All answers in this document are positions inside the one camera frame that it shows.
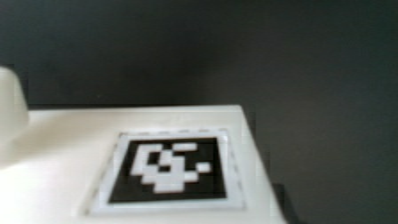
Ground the white drawer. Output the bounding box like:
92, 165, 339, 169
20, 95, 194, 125
0, 67, 288, 224

